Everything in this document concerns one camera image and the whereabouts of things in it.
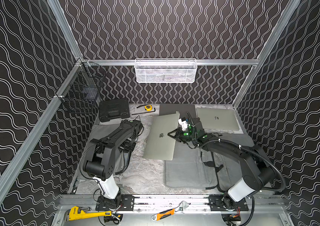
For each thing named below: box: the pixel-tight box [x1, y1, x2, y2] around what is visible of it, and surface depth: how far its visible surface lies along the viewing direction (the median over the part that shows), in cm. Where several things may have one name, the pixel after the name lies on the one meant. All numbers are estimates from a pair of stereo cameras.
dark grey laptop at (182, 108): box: [159, 103, 198, 120], surface depth 120 cm
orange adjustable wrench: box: [151, 200, 190, 221], surface depth 73 cm
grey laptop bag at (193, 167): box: [164, 141, 224, 189], surface depth 84 cm
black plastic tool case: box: [98, 98, 130, 123], surface depth 112 cm
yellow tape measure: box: [144, 104, 153, 112], surface depth 119 cm
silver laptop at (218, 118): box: [196, 107, 240, 131], surface depth 116 cm
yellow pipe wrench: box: [64, 206, 112, 222], surface depth 72 cm
